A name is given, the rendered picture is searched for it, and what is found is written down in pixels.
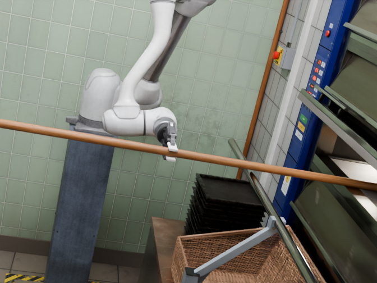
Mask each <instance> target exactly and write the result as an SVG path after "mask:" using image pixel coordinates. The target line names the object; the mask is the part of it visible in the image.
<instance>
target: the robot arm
mask: <svg viewBox="0 0 377 283"><path fill-rule="evenodd" d="M215 2H216V0H150V7H151V12H152V16H153V23H154V35H153V38H152V40H151V42H150V44H149V45H148V47H147V49H146V50H145V51H144V53H143V54H142V55H141V57H140V58H139V59H138V61H137V62H136V63H135V65H134V66H133V68H132V69H131V70H130V72H129V73H128V74H127V76H126V77H125V78H124V80H120V77H119V76H118V74H117V73H116V72H114V71H113V70H110V69H105V68H98V69H95V70H94V71H92V72H91V73H90V74H89V76H88V78H87V79H86V82H85V84H84V87H83V90H82V95H81V101H80V112H79V115H77V116H66V122H68V123H71V124H74V125H75V127H74V130H75V131H78V132H85V133H92V134H99V135H106V136H110V137H114V135H117V136H126V137H134V136H155V137H156V138H157V140H158V141H159V142H160V143H161V144H162V145H163V147H168V148H169V150H170V151H174V152H178V149H177V146H176V143H175V142H176V138H177V132H178V131H177V121H176V118H175V116H174V114H173V112H172V111H171V110H169V109H167V108H165V107H159V106H160V105H161V103H162V100H163V91H162V89H161V87H160V86H161V84H160V80H159V77H160V75H161V73H162V71H163V70H164V68H165V66H166V64H167V62H168V60H169V59H170V57H171V55H172V53H173V51H174V49H175V47H176V46H177V44H178V42H179V40H180V39H181V36H182V35H183V33H184V31H185V29H186V28H187V26H188V24H189V22H190V20H191V18H192V17H194V16H196V15H198V14H199V13H200V12H201V11H202V10H203V9H204V8H205V7H207V6H210V5H212V4H213V3H215Z"/></svg>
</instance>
